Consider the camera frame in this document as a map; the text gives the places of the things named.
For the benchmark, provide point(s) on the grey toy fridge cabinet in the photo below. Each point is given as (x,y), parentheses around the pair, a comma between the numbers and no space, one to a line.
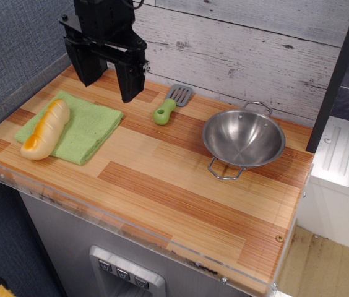
(67,236)

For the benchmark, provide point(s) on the clear acrylic table guard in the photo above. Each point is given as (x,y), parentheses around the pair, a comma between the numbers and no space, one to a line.
(176,205)

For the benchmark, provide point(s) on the stainless steel pot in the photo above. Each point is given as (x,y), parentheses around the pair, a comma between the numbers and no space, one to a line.
(246,138)

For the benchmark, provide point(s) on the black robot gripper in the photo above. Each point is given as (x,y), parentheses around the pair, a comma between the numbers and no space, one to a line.
(101,31)

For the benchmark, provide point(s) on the white toy sink unit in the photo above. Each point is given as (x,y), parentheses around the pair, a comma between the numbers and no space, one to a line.
(324,208)

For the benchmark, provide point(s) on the silver dispenser button panel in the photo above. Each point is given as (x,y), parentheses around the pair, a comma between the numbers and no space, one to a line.
(117,276)

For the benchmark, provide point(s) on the black right frame post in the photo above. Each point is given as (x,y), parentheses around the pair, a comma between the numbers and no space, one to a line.
(330,96)

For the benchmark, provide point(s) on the green handled grey spatula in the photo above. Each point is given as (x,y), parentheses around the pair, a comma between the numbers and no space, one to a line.
(177,96)

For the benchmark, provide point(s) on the green folded cloth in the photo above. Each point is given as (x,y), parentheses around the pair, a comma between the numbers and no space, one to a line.
(88,128)

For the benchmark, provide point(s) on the toy bread loaf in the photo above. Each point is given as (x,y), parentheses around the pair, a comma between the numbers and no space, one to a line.
(47,131)

